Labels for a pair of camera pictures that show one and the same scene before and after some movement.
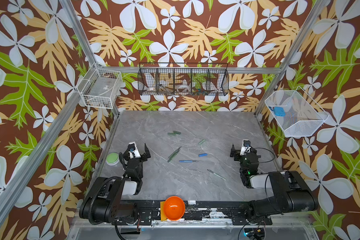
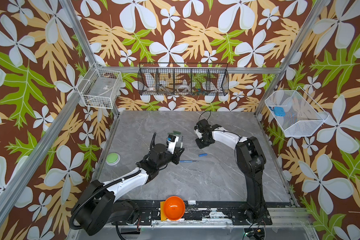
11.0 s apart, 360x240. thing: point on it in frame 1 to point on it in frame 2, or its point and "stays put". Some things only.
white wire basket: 100,87 stays put
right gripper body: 244,155 to 201,141
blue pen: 188,161 stays put
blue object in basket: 279,111 stays put
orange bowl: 174,208 stays put
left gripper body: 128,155 to 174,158
